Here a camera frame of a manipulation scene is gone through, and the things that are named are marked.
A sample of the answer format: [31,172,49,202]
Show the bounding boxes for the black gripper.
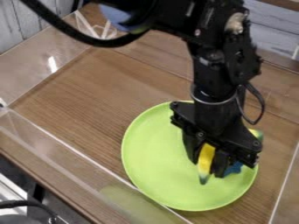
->
[169,96,261,179]

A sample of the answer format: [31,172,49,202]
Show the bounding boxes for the yellow toy banana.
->
[196,128,265,186]

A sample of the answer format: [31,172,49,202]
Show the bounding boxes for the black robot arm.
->
[19,0,262,179]

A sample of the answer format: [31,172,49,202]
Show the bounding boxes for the green round plate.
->
[121,102,257,212]

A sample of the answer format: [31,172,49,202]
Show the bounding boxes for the blue star-shaped block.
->
[224,161,242,177]

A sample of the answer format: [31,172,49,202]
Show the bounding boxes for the clear acrylic front wall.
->
[0,102,192,224]

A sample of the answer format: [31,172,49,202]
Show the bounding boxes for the clear acrylic corner bracket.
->
[74,10,117,40]

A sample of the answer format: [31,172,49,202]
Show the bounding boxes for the black cable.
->
[0,199,57,224]

